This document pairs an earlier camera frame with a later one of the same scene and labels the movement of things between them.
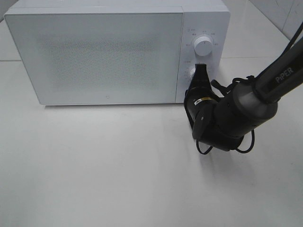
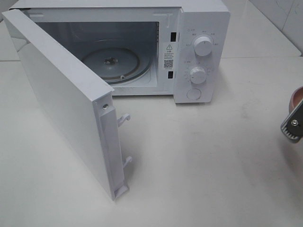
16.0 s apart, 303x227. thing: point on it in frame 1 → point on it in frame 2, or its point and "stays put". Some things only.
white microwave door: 96,58 → 84,100
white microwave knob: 203,46 stays put
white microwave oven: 118,52 stays put
